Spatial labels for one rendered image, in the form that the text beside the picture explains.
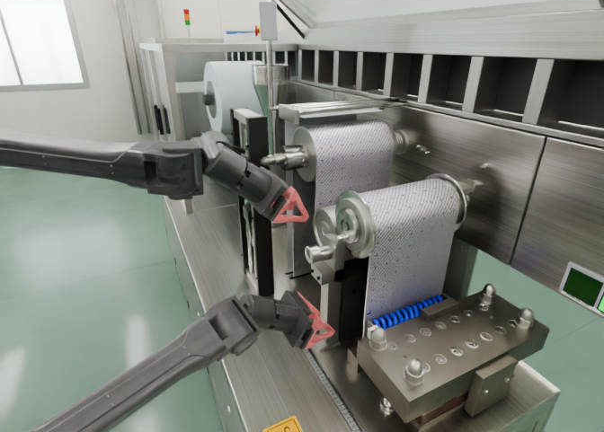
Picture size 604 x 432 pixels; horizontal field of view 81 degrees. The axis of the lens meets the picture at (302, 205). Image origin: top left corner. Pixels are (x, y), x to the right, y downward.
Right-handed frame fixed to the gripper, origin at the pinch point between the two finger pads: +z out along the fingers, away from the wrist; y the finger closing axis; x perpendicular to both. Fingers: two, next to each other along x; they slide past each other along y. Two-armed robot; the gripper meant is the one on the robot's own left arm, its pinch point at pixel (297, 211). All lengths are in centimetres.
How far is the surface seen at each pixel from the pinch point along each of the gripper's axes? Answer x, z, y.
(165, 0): 107, -8, -549
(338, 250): -2.7, 16.1, -1.4
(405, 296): -3.2, 35.5, 6.0
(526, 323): 8, 51, 23
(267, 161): 4.5, 1.2, -24.4
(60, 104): -97, -46, -552
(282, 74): 32, 8, -65
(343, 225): 2.5, 12.8, -0.9
